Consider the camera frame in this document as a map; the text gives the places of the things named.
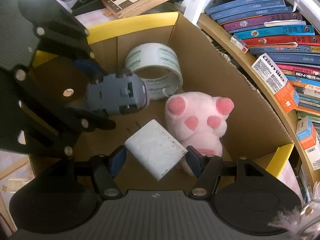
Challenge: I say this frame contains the white power adapter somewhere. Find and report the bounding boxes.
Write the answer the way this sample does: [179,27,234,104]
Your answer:
[125,119,188,181]

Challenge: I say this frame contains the grey toy car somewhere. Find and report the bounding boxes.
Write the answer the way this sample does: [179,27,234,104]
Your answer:
[86,70,150,116]

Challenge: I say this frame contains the pink checkered table mat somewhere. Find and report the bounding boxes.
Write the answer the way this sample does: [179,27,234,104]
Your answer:
[75,8,116,27]

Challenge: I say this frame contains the pink plush paw toy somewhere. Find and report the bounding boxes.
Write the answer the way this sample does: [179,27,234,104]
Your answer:
[164,92,234,157]

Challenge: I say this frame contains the yellow cardboard box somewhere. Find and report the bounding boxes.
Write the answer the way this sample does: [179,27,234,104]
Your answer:
[31,12,297,193]

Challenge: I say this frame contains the clear packing tape roll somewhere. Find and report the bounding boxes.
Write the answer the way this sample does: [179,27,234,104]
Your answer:
[125,43,183,100]

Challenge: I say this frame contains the orange white medicine box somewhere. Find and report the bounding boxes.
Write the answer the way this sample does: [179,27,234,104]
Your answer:
[252,53,299,113]

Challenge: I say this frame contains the row of leaning books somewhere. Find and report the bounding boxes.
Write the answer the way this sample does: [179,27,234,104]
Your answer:
[204,0,319,130]

